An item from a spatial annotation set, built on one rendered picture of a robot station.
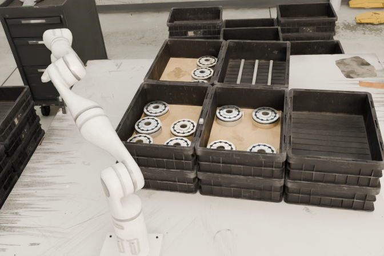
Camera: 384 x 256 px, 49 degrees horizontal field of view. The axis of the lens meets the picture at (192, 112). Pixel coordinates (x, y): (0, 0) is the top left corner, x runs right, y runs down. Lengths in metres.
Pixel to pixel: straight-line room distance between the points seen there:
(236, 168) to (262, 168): 0.08
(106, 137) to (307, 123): 0.80
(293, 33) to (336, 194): 1.82
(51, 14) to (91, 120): 1.72
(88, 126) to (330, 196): 0.82
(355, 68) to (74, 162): 1.44
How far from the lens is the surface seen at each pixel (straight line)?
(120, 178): 1.14
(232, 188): 1.48
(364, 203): 1.52
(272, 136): 1.59
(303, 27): 3.11
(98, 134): 1.22
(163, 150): 1.41
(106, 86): 2.23
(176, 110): 1.73
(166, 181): 1.53
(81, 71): 1.36
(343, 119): 1.71
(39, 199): 1.69
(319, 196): 1.49
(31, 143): 2.67
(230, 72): 1.97
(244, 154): 1.36
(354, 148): 1.58
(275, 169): 1.41
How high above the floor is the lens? 1.84
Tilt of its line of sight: 36 degrees down
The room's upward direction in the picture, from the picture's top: 5 degrees counter-clockwise
